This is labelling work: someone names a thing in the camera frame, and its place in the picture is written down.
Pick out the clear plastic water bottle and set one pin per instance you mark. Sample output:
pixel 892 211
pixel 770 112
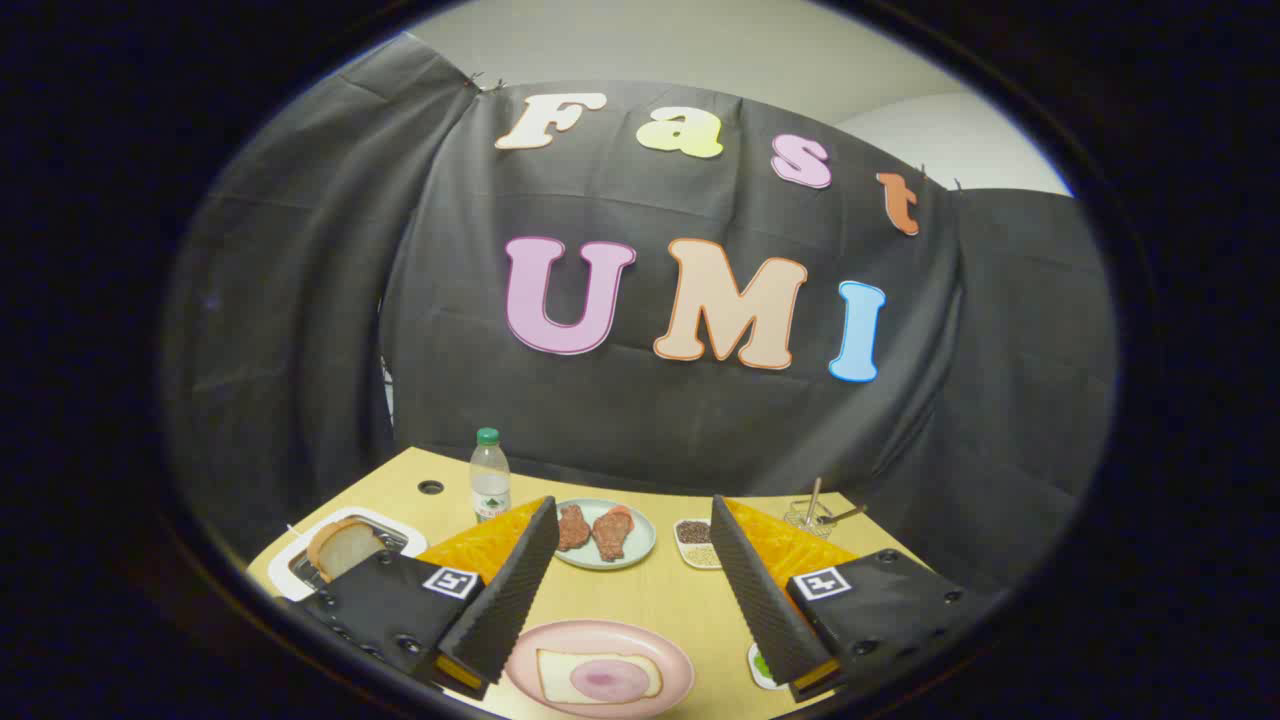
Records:
pixel 489 480

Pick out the pink plate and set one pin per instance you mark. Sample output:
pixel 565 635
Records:
pixel 530 660

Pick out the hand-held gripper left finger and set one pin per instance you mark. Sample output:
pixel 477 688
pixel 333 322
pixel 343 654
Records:
pixel 520 590

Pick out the light wooden utensil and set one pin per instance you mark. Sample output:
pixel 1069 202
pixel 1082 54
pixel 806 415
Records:
pixel 814 495

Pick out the white toaster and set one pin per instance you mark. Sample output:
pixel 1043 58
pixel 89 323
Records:
pixel 400 527

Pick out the white bread slice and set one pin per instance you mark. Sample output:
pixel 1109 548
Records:
pixel 552 680

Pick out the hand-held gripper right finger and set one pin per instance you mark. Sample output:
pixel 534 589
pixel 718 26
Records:
pixel 750 590

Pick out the toasted bread slice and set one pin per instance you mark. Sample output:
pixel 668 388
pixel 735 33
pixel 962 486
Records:
pixel 345 550

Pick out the clear utensil holder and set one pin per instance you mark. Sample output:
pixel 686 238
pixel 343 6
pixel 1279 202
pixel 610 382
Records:
pixel 808 520

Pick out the pink ham slice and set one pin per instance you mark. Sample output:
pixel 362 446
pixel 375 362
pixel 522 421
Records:
pixel 610 680

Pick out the light blue plate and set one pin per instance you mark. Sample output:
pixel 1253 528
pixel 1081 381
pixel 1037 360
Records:
pixel 640 545

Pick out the dark wooden utensil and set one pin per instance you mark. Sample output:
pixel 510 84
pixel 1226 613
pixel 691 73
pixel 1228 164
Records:
pixel 848 514

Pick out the brown meat piece orange edge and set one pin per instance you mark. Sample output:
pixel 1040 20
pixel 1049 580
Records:
pixel 610 535

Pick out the black backdrop cloth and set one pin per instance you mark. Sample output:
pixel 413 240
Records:
pixel 700 420

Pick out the white divided grain dish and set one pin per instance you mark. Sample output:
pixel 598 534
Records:
pixel 693 533

